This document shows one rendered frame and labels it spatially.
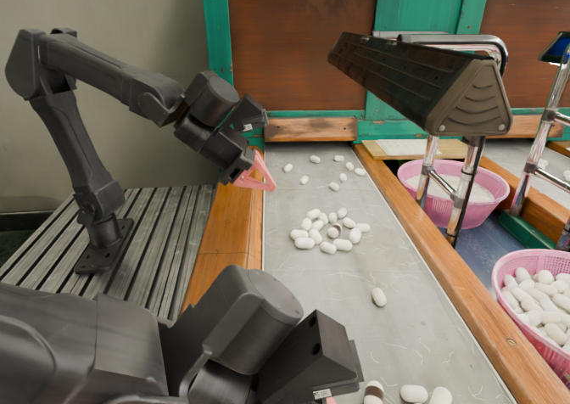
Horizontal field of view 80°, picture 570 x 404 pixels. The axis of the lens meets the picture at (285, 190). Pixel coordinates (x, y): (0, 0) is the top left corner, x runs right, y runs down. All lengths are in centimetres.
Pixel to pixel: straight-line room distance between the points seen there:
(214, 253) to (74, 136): 36
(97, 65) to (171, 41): 128
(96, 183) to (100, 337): 56
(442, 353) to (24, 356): 46
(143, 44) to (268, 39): 99
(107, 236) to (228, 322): 62
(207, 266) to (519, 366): 46
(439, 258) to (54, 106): 75
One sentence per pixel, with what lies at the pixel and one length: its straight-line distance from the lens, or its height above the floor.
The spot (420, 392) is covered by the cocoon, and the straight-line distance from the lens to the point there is 48.
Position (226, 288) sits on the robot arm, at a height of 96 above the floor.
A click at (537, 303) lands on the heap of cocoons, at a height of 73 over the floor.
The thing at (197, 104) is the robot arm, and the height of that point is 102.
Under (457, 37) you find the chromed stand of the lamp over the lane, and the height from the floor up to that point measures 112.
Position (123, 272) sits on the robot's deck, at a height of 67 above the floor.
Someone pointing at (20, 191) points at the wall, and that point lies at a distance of 247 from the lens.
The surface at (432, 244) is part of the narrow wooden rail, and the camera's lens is 70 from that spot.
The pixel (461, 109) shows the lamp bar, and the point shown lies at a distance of 36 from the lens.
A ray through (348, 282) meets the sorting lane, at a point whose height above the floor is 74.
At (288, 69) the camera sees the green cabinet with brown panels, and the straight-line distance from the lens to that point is 111.
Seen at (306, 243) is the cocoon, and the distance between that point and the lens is 66.
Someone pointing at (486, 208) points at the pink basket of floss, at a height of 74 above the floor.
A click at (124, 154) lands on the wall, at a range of 214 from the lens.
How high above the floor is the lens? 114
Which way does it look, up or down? 27 degrees down
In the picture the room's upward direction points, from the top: straight up
